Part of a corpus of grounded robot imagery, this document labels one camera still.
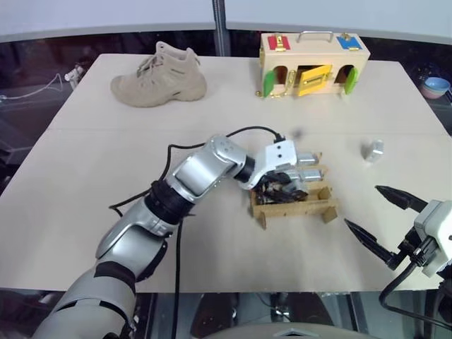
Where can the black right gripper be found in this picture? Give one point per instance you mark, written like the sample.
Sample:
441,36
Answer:
411,252

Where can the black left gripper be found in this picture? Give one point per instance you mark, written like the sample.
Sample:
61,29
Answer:
277,177

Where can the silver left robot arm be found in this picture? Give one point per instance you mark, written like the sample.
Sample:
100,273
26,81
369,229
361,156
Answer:
197,173

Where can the small wooden pallet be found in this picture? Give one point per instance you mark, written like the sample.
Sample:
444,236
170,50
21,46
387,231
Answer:
300,208

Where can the small metal cylinder piece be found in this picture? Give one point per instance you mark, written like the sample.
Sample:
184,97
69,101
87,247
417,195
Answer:
373,149

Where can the wooden lock box toy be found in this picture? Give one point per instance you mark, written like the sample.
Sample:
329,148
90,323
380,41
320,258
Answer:
314,63

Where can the silver robot body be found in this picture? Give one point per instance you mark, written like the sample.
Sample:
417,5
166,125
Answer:
287,332

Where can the dark rounded shape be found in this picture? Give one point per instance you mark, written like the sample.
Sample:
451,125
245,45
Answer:
213,316

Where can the stacked blue pink bowls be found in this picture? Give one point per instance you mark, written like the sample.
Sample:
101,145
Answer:
437,87

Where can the beige hiking boot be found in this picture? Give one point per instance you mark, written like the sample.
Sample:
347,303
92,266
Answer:
160,83

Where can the grey metal pole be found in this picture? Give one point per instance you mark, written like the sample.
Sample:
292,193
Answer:
219,28

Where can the white clamp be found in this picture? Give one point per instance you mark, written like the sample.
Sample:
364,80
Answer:
73,73

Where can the small silver camera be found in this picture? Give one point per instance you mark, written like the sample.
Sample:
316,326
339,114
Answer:
308,158
310,174

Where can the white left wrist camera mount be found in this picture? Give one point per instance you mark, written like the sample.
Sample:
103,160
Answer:
279,154

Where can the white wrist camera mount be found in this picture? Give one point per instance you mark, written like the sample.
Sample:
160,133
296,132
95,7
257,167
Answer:
279,154
436,229

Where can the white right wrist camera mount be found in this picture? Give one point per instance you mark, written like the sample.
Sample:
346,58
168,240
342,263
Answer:
436,229

